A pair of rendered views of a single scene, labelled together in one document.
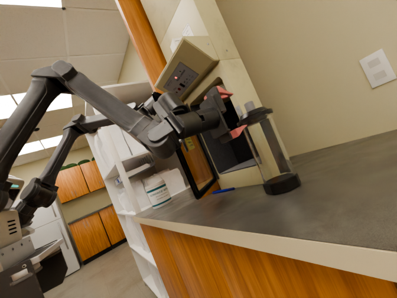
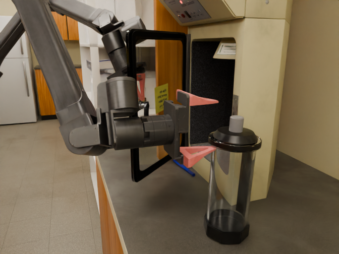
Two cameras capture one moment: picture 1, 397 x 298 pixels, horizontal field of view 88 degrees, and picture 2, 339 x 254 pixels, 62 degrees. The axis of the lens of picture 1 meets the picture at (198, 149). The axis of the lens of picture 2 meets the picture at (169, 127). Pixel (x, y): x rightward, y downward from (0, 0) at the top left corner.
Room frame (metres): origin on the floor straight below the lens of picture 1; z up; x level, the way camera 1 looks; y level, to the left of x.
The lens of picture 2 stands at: (0.03, -0.18, 1.35)
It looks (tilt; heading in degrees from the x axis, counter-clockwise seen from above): 16 degrees down; 13
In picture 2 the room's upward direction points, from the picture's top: straight up
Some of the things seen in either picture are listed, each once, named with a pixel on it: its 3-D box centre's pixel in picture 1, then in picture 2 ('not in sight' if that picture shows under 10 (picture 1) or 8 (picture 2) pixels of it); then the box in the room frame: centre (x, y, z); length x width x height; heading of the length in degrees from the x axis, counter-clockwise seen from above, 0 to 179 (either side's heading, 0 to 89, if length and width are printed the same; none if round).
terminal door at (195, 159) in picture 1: (189, 143); (161, 102); (0.83, 0.03, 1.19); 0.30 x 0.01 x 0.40; 163
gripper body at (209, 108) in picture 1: (207, 119); (159, 130); (0.52, -0.05, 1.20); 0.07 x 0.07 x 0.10; 32
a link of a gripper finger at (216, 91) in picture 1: (221, 101); (194, 109); (0.56, -0.11, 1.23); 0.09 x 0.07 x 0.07; 122
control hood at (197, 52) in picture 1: (182, 74); (191, 1); (0.82, -0.06, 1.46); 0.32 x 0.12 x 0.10; 32
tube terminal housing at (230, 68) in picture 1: (227, 96); (247, 54); (0.92, -0.21, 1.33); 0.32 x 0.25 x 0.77; 32
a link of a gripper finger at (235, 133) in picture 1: (231, 125); (193, 143); (0.56, -0.11, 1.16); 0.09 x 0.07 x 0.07; 122
